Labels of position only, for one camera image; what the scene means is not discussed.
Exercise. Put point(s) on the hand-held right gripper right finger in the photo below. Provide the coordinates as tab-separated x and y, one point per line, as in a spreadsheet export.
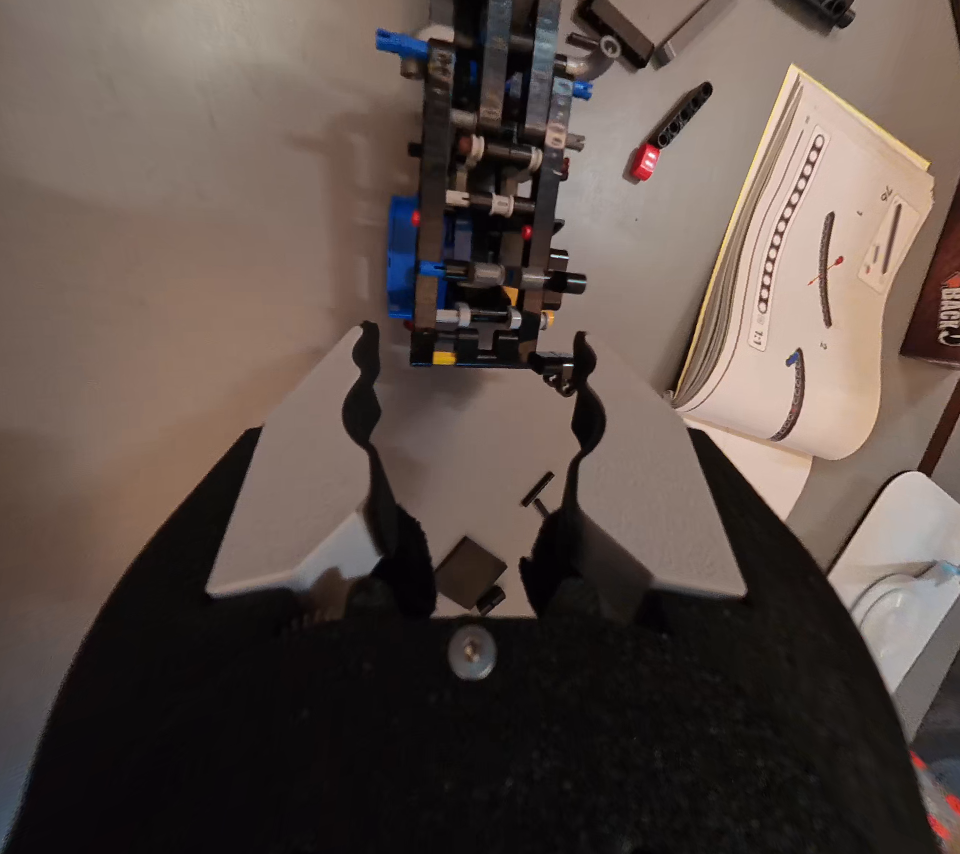
652	494

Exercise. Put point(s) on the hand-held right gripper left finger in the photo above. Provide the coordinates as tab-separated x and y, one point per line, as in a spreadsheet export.
292	494

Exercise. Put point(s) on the black blue lego vehicle chassis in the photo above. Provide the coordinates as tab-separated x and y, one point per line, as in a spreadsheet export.
487	194

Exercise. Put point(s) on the small black lego pin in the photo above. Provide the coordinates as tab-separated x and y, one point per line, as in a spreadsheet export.
491	599

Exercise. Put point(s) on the dark flat lego tile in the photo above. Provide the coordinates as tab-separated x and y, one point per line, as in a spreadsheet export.
469	573

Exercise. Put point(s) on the black lego panel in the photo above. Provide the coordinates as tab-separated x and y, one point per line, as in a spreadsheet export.
622	22

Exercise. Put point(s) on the open lego instruction booklet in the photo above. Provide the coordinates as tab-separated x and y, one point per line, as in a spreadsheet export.
825	284

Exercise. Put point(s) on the grey lego panel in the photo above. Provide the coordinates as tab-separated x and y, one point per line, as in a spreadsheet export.
701	18

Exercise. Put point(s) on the short black lego beam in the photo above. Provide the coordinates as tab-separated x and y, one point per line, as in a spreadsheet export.
682	116

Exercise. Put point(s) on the red lego bush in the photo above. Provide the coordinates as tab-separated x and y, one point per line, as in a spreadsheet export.
643	163

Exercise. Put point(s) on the Lego Technic box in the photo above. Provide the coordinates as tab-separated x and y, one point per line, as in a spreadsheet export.
937	299

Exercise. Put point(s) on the pile of small coloured lego parts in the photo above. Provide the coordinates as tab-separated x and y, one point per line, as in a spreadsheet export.
937	809

